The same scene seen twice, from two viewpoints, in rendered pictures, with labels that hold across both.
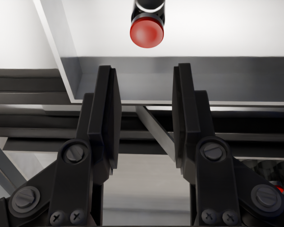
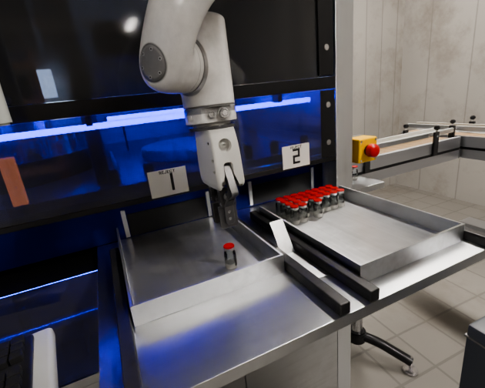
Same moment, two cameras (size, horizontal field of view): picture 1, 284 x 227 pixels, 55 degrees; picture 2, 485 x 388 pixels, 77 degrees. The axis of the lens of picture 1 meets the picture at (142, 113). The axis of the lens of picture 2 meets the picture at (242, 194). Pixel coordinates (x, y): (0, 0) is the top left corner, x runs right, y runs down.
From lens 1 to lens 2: 0.52 m
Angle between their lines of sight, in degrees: 66
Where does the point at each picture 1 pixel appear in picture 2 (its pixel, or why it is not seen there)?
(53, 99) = (297, 265)
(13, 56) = (292, 292)
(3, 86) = (309, 285)
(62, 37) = (255, 270)
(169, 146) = (275, 224)
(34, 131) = (335, 266)
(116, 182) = (372, 236)
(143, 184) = (358, 229)
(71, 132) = (320, 255)
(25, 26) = (269, 291)
